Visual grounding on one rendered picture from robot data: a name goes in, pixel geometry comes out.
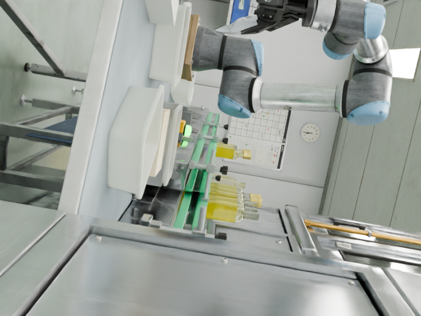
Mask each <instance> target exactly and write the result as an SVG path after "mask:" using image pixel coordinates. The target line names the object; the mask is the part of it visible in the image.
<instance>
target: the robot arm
mask: <svg viewBox="0 0 421 316"><path fill-rule="evenodd" d="M256 2H257V3H258V5H257V9H256V10H254V14H255V15H257V16H253V17H250V16H246V17H242V18H239V19H237V20H235V21H234V22H233V23H231V24H230V25H227V26H221V27H219V28H216V29H215V31H213V30H211V29H209V28H207V27H205V26H198V28H197V32H196V36H195V42H194V50H193V55H192V60H193V64H192V71H206V70H213V69H216V70H223V72H222V79H221V85H220V90H219V94H218V102H217V106H218V108H219V110H221V111H222V112H224V113H226V114H228V115H230V116H233V117H237V118H240V119H248V118H250V117H251V115H252V114H251V113H259V112H260V111H261V110H262V109H275V110H299V111H313V112H336V113H338V114H339V115H340V116H341V117H342V118H346V119H347V121H348V122H349V123H351V124H353V125H355V124H357V125H374V124H378V123H380V122H382V121H384V120H385V119H386V118H387V117H388V111H389V107H390V95H391V89H392V78H393V65H392V59H391V55H390V51H389V48H388V44H387V41H386V39H385V38H384V37H383V36H382V35H381V33H382V30H383V27H384V24H385V18H386V10H385V8H384V6H382V5H380V4H375V3H371V2H370V0H256ZM299 18H302V22H301V25H302V27H306V28H308V27H309V28H310V29H316V30H319V31H320V32H324V31H327V33H326V34H325V36H324V38H323V51H324V52H325V54H326V55H327V56H328V57H330V58H331V59H334V60H342V59H345V58H346V57H348V56H349V55H350V54H351V53H353V52H354V55H355V65H354V69H353V77H352V80H344V81H342V82H341V83H340V84H339V85H334V84H312V83H268V82H263V80H262V79H261V78H258V77H259V76H261V75H262V68H263V59H264V49H263V45H262V43H261V42H260V41H256V40H252V39H245V38H238V37H233V36H226V35H222V34H219V33H223V34H258V33H261V32H263V31H264V30H266V31H269V32H272V31H274V30H276V29H279V28H282V27H284V26H286V25H289V24H291V23H294V22H296V21H298V20H299ZM216 32H217V33H216Z"/></svg>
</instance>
